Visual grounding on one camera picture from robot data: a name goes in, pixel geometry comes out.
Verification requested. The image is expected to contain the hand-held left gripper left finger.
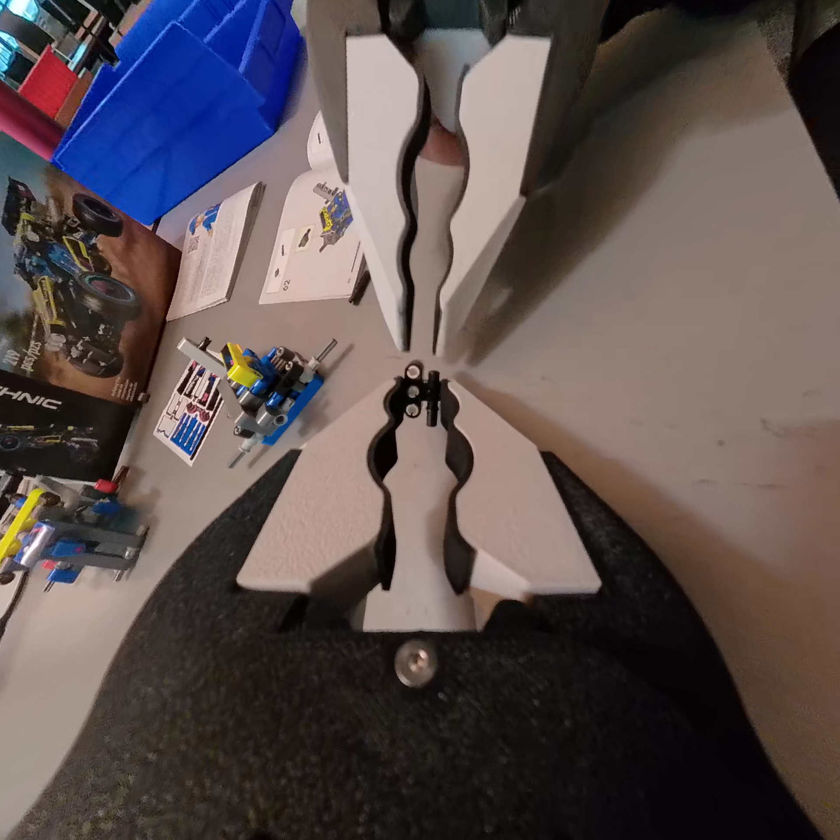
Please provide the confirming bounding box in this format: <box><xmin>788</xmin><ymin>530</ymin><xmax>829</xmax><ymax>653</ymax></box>
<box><xmin>235</xmin><ymin>377</ymin><xmax>403</xmax><ymax>632</ymax></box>

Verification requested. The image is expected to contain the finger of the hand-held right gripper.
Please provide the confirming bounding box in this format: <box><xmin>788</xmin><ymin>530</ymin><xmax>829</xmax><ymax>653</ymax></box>
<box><xmin>433</xmin><ymin>34</ymin><xmax>552</xmax><ymax>361</ymax></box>
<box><xmin>344</xmin><ymin>31</ymin><xmax>429</xmax><ymax>353</ymax></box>

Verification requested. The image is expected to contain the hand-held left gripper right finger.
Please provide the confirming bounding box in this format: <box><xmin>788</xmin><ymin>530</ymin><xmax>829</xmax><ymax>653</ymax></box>
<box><xmin>436</xmin><ymin>377</ymin><xmax>602</xmax><ymax>632</ymax></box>

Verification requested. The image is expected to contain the black lego connector piece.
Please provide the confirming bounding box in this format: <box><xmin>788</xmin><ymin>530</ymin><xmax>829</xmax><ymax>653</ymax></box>
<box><xmin>395</xmin><ymin>362</ymin><xmax>442</xmax><ymax>429</ymax></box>

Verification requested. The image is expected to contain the open lego instruction booklet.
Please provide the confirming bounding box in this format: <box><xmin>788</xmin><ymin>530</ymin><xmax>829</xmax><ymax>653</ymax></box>
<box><xmin>259</xmin><ymin>108</ymin><xmax>370</xmax><ymax>307</ymax></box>

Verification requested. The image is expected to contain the small blue yellow lego assembly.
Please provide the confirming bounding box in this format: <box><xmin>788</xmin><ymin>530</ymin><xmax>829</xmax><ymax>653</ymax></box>
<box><xmin>177</xmin><ymin>336</ymin><xmax>339</xmax><ymax>468</ymax></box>

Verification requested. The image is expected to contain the lego sticker sheet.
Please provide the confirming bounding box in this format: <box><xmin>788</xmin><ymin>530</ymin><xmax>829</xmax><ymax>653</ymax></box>
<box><xmin>153</xmin><ymin>360</ymin><xmax>227</xmax><ymax>468</ymax></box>

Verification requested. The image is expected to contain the closed lego booklet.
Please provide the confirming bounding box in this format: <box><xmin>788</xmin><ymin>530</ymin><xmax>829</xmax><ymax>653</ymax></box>
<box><xmin>166</xmin><ymin>182</ymin><xmax>266</xmax><ymax>322</ymax></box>

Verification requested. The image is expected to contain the large blue yellow lego assembly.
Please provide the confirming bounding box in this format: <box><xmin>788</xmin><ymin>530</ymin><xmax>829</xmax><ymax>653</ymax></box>
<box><xmin>0</xmin><ymin>467</ymin><xmax>151</xmax><ymax>595</ymax></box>

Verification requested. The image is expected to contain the lego set box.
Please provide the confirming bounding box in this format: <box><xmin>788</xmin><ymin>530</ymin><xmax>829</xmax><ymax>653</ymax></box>
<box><xmin>0</xmin><ymin>131</ymin><xmax>183</xmax><ymax>485</ymax></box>

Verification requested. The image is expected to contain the person's right hand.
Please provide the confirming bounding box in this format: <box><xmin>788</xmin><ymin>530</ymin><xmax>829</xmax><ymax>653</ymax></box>
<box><xmin>422</xmin><ymin>126</ymin><xmax>471</xmax><ymax>167</ymax></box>

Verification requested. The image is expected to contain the blue plastic storage bin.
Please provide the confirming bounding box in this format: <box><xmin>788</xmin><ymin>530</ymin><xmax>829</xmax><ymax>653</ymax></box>
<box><xmin>52</xmin><ymin>20</ymin><xmax>277</xmax><ymax>225</ymax></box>
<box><xmin>203</xmin><ymin>0</ymin><xmax>308</xmax><ymax>142</ymax></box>

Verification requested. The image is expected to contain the red plastic bin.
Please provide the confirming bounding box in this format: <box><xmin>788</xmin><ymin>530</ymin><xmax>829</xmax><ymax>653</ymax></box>
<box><xmin>0</xmin><ymin>46</ymin><xmax>93</xmax><ymax>161</ymax></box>

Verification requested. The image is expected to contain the black cable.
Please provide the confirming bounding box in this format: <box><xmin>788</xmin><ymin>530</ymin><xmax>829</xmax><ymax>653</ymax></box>
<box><xmin>0</xmin><ymin>572</ymin><xmax>30</xmax><ymax>641</ymax></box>

